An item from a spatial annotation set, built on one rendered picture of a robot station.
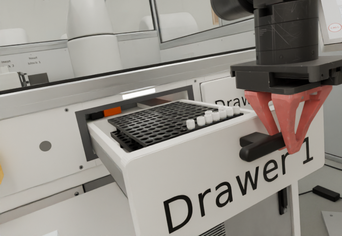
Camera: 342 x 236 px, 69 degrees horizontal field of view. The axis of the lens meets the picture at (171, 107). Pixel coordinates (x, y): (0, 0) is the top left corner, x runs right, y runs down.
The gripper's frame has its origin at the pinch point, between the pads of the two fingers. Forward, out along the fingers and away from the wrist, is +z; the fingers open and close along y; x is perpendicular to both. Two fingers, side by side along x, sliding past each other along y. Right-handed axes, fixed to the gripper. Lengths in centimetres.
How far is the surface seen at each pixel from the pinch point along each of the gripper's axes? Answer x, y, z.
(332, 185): -131, 68, 92
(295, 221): -49, 35, 57
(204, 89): -14.1, 35.1, -0.2
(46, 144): 24.3, 36.6, 3.5
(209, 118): 0.9, 13.2, -0.6
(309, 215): -94, 60, 91
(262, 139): 3.4, 0.4, -1.4
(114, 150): 15.5, 16.3, 1.0
